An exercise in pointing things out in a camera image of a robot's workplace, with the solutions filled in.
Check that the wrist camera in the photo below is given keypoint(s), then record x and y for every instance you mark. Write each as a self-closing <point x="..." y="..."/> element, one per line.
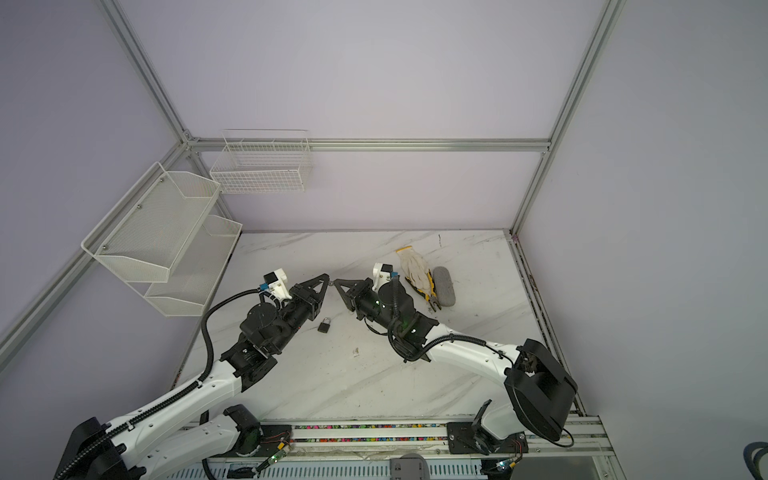
<point x="275" y="283"/>
<point x="382" y="274"/>

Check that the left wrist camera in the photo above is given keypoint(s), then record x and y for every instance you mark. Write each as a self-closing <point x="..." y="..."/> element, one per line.
<point x="275" y="283"/>

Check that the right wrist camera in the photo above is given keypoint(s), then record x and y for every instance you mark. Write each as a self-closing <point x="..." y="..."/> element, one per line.
<point x="382" y="274"/>

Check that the grey fabric oval case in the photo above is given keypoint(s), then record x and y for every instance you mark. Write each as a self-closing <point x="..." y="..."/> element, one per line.
<point x="443" y="287"/>

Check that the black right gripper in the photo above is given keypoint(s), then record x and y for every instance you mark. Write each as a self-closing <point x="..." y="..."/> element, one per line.
<point x="359" y="297"/>

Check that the white mesh lower shelf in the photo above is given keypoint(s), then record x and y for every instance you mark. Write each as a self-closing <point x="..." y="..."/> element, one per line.
<point x="194" y="280"/>

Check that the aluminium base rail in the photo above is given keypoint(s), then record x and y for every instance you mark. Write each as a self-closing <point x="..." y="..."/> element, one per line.
<point x="386" y="449"/>

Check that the white wire basket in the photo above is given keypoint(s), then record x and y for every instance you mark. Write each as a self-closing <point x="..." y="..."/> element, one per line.
<point x="255" y="161"/>

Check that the white knit work glove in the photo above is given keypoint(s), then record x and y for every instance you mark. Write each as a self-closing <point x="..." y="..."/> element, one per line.
<point x="411" y="261"/>

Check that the aluminium frame profile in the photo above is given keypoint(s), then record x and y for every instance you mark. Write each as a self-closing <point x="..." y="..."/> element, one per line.
<point x="27" y="324"/>

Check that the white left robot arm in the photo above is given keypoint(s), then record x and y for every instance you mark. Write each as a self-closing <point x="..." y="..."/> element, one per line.
<point x="112" y="450"/>

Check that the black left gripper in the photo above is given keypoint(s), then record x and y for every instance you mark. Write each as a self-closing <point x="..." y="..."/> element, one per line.
<point x="309" y="296"/>

